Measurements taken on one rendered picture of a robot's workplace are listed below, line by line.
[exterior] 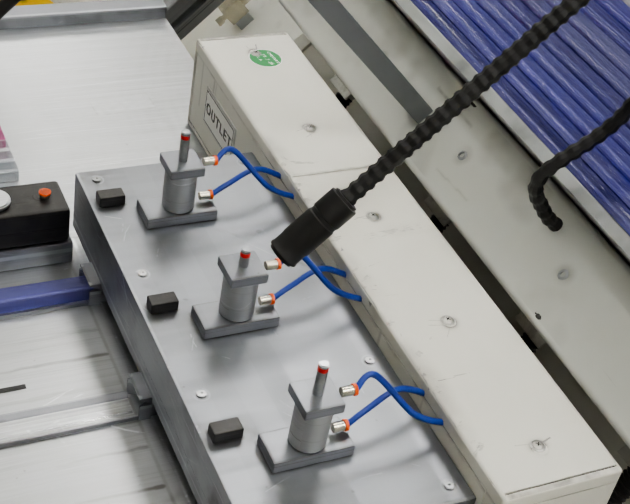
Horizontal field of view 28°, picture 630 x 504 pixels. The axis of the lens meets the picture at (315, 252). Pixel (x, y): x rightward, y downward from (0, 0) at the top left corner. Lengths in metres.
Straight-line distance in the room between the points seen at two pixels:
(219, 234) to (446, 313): 0.17
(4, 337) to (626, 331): 0.40
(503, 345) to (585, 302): 0.06
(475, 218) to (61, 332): 0.29
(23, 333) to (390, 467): 0.27
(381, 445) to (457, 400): 0.05
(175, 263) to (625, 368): 0.29
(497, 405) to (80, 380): 0.27
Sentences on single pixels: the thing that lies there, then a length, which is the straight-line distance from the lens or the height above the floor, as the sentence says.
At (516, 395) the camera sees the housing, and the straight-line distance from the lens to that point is 0.75.
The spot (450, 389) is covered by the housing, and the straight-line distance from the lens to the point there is 0.74.
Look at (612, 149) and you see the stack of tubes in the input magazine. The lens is 0.80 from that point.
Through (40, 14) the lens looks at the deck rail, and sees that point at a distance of 1.17.
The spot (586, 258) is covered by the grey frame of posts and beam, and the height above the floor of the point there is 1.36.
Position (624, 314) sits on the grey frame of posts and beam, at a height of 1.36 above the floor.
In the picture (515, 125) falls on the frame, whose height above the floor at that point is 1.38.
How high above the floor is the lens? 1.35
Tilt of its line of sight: 8 degrees down
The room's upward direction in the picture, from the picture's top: 49 degrees clockwise
